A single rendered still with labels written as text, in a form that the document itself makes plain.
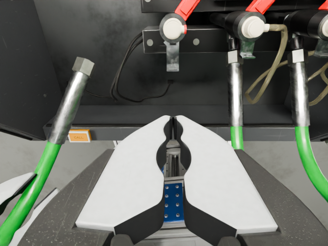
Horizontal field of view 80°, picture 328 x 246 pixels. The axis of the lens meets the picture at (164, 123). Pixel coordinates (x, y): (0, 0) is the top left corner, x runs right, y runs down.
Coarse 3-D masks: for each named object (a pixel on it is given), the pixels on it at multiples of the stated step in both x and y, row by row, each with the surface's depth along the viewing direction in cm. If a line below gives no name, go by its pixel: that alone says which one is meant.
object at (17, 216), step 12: (48, 144) 20; (48, 156) 20; (36, 168) 20; (48, 168) 20; (36, 180) 19; (24, 192) 19; (36, 192) 19; (24, 204) 18; (12, 216) 17; (24, 216) 18; (0, 228) 17; (12, 228) 17; (0, 240) 16
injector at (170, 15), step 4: (172, 12) 23; (168, 16) 20; (172, 16) 20; (176, 16) 20; (180, 16) 20; (164, 20) 20; (180, 20) 20; (184, 20) 20; (160, 24) 20; (184, 24) 20; (160, 28) 20; (160, 32) 21; (164, 36) 21; (180, 36) 21; (164, 40) 21; (168, 40) 21; (172, 40) 21; (176, 40) 21; (180, 40) 21; (172, 44) 25
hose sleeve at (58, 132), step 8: (80, 72) 21; (72, 80) 21; (80, 80) 21; (88, 80) 22; (72, 88) 21; (80, 88) 21; (64, 96) 21; (72, 96) 21; (80, 96) 21; (64, 104) 21; (72, 104) 21; (64, 112) 21; (72, 112) 21; (56, 120) 20; (64, 120) 21; (72, 120) 21; (56, 128) 20; (64, 128) 21; (48, 136) 20; (56, 136) 20; (64, 136) 21
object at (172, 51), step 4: (168, 44) 21; (176, 44) 21; (168, 48) 22; (172, 48) 22; (176, 48) 22; (168, 52) 22; (172, 52) 22; (176, 52) 22; (168, 56) 22; (172, 56) 22; (176, 56) 22; (168, 60) 22; (172, 60) 22; (176, 60) 22; (168, 64) 22; (172, 64) 22; (176, 64) 22
